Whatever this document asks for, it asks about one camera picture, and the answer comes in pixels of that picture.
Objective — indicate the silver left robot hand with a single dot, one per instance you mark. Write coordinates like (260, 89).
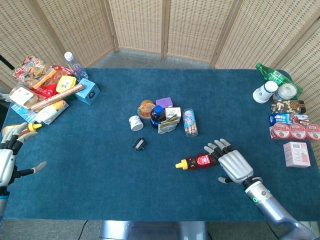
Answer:
(8, 152)

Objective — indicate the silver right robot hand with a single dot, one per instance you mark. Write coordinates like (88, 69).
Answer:
(233, 163)

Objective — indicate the dark sauce bottle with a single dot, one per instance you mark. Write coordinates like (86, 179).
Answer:
(197, 162)

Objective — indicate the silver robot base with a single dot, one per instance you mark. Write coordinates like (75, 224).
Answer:
(152, 230)

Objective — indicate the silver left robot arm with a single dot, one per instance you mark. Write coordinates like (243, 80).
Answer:
(3, 200)

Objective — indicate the yellow-capped bottle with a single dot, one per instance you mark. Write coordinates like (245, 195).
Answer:
(31, 128)

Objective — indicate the blue-capped dark drink bottle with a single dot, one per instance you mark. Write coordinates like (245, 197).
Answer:
(157, 117)

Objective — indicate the green plastic soda bottle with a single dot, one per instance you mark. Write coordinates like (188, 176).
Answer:
(275, 75)

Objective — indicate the clear water bottle white cap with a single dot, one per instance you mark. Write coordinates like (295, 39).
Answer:
(75, 66)

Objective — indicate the light blue striped packet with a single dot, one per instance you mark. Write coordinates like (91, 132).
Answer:
(23, 112)

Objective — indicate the packaged bread white label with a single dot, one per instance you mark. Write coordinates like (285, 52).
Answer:
(22, 97)

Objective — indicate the white yellow snack packet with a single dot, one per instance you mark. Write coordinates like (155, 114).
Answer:
(52, 112)

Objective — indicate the clear wafer stick canister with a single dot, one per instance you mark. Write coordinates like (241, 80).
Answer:
(190, 122)

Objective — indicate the pink carton box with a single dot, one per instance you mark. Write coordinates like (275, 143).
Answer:
(296, 154)

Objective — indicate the blue white snack box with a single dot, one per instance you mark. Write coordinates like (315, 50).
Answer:
(287, 119)

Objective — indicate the red yogurt cup pack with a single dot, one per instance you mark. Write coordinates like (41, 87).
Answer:
(296, 131)

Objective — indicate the long brown wrapped stick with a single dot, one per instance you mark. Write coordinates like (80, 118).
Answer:
(57, 97)

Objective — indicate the beige snack pouch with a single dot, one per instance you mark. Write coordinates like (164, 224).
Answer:
(168, 125)

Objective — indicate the white paper cup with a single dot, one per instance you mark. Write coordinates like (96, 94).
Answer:
(263, 92)

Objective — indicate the dark chocolate snack box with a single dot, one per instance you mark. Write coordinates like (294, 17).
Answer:
(287, 107)

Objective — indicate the white green small carton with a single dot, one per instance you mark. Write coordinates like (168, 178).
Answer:
(173, 112)

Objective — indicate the colourful candy bag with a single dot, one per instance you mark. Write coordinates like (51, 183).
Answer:
(31, 70)

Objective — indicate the yellow lidded container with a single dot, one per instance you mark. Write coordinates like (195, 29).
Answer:
(65, 84)

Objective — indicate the purple small box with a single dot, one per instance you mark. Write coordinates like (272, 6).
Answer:
(164, 102)

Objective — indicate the blue felt table mat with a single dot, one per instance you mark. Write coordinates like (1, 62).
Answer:
(140, 175)

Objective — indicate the small black binder clip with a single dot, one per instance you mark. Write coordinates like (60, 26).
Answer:
(138, 144)

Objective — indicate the light blue box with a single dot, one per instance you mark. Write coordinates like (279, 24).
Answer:
(87, 92)

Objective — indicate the orange jelly cup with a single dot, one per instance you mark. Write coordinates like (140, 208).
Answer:
(146, 110)

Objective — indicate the white round jar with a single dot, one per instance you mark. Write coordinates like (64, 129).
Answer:
(136, 123)

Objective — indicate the woven bamboo folding screen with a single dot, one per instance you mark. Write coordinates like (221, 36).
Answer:
(160, 27)

